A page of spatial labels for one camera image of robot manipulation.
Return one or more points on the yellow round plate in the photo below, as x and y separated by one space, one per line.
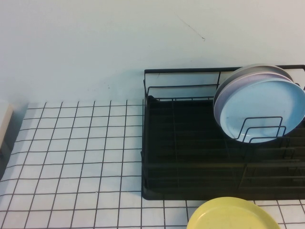
228 214

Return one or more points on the lilac round plate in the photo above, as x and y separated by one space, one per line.
243 81

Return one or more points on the light blue round plate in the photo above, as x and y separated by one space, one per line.
262 102

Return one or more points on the grey round plate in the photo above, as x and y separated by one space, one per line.
259 67

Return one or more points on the black drain tray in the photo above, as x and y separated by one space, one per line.
190 124

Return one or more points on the white black-grid tablecloth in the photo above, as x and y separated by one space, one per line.
71 155

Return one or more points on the beige box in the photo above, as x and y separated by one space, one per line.
5 119

